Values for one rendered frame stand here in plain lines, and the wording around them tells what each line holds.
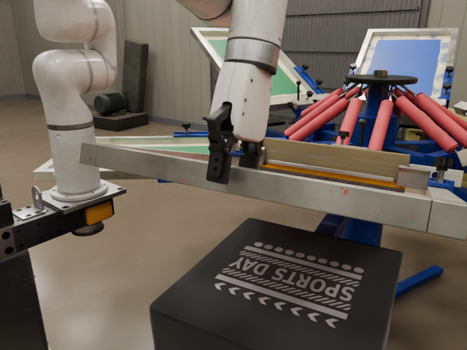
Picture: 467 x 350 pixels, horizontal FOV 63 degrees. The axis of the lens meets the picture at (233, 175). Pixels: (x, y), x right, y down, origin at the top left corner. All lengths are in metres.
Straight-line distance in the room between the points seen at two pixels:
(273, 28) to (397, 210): 0.28
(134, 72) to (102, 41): 6.35
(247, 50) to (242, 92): 0.06
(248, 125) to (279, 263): 0.52
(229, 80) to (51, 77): 0.44
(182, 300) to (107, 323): 1.52
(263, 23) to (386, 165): 0.63
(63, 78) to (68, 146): 0.14
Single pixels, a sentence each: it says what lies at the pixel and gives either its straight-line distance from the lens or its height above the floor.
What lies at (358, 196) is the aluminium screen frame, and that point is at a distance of 0.48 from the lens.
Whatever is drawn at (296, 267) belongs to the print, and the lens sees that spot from 0.96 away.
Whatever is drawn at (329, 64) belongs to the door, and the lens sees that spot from 5.22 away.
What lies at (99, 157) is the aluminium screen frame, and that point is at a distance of 0.68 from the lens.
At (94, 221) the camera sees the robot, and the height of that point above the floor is 1.08.
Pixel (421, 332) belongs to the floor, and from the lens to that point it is 2.42.
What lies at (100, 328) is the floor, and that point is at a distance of 2.34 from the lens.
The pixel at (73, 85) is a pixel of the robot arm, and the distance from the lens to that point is 0.86.
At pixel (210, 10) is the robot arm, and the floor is 1.51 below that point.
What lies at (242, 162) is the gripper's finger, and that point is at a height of 1.29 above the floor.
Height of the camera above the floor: 1.47
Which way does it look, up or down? 19 degrees down
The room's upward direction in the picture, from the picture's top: straight up
